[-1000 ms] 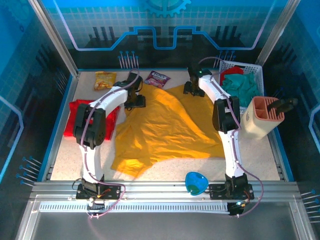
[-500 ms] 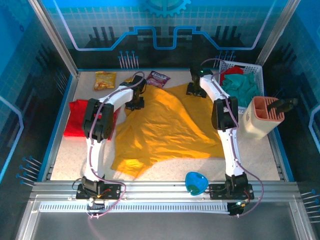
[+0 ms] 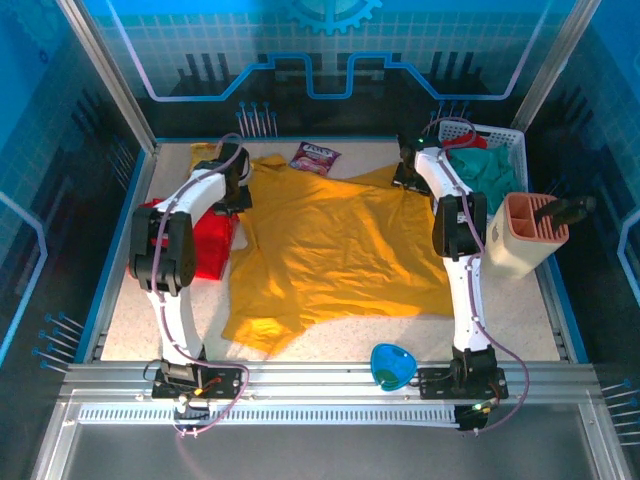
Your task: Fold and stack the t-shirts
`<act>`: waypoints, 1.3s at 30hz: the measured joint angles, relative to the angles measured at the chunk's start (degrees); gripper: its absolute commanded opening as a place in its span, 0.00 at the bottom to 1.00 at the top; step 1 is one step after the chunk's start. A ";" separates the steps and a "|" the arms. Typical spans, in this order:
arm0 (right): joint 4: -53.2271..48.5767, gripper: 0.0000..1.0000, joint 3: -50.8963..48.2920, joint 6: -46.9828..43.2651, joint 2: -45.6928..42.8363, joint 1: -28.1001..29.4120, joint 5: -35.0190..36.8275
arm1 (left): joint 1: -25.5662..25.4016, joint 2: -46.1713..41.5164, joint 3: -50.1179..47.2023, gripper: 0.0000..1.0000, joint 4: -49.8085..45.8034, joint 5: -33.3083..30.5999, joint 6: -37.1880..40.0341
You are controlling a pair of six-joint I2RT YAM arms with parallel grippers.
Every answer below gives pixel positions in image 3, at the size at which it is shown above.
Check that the white plastic basket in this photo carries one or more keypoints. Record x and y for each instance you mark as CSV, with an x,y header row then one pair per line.
x,y
520,145

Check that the black connector box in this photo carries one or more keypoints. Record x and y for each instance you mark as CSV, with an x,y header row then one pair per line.
x,y
192,411
472,420

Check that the aluminium mounting rail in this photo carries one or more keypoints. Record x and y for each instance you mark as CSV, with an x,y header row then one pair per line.
x,y
325,380

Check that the yellow snack bag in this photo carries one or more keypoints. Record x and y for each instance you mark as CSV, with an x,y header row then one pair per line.
x,y
200,152

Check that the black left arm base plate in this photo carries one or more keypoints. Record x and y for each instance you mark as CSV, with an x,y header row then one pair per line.
x,y
227,382

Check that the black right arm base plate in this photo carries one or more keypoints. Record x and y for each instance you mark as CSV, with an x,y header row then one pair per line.
x,y
435,382

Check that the blue plastic bowl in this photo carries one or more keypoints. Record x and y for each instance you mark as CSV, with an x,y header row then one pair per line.
x,y
392,365

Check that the red crumpled t-shirt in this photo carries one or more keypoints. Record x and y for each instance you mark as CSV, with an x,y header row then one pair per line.
x,y
475,140

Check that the purple candy bag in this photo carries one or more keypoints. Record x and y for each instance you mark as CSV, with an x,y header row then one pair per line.
x,y
315,157

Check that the beige knife block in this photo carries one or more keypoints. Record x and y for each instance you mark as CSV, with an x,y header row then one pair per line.
x,y
515,250

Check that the teal t-shirt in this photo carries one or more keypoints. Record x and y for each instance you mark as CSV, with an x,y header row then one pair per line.
x,y
490,170

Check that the yellow t-shirt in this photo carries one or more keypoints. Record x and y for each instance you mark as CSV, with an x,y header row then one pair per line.
x,y
340,250

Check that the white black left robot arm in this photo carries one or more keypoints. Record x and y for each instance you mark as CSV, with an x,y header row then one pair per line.
x,y
200,190

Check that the aluminium frame post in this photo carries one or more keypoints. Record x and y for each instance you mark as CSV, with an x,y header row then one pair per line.
x,y
109,75
552,65

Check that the red folded t-shirt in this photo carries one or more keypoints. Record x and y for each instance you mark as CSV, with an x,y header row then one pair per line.
x,y
212,245

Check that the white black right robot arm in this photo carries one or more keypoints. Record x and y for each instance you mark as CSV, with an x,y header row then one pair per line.
x,y
467,300

